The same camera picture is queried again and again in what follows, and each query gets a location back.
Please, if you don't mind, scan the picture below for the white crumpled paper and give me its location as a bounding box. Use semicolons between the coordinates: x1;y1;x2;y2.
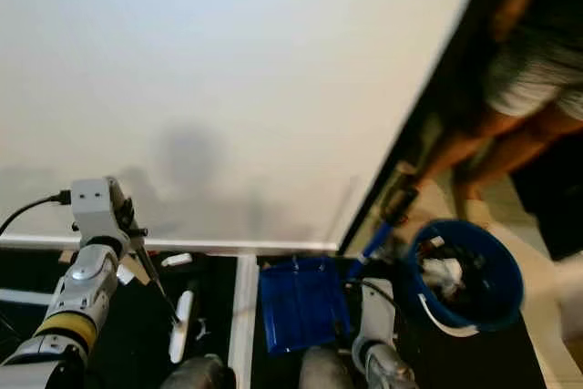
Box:
419;257;467;297

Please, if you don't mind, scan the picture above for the blue bucket with white handle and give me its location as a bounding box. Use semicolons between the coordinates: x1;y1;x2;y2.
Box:
404;218;526;335

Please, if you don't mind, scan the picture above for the grey robot right leg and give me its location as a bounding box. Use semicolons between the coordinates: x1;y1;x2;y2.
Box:
298;344;358;389

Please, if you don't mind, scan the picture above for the grey robot left leg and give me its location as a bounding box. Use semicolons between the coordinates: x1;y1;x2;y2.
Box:
159;353;238;389

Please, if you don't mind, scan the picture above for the blue dustpan with long handle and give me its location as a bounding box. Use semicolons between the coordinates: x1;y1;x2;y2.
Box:
256;170;420;355

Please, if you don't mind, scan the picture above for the person in white shorts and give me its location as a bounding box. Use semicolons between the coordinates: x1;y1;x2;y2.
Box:
414;0;583;226

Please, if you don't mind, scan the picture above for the grey robot leg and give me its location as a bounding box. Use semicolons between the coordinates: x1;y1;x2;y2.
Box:
159;353;238;389
298;344;358;389

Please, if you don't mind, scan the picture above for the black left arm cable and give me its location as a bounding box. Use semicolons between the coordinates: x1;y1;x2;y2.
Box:
0;189;76;237

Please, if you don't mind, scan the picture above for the broom with white head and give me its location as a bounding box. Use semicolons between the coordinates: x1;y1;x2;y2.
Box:
102;175;195;365

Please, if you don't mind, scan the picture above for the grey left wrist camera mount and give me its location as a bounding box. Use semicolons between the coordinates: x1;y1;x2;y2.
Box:
70;177;121;242

